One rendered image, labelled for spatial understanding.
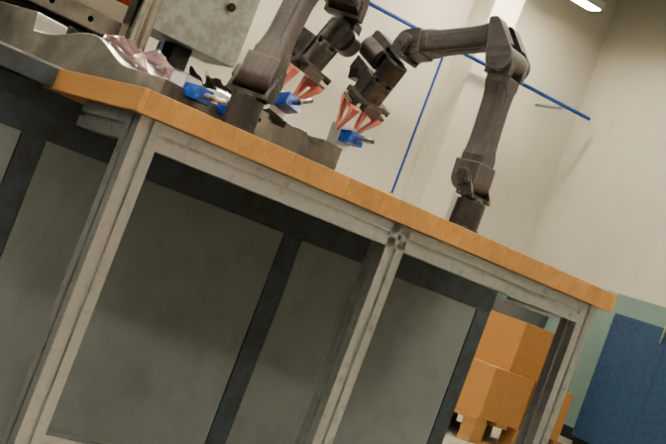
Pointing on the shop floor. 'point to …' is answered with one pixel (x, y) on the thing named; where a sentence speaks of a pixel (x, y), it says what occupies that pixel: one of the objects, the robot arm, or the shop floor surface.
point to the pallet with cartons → (504, 381)
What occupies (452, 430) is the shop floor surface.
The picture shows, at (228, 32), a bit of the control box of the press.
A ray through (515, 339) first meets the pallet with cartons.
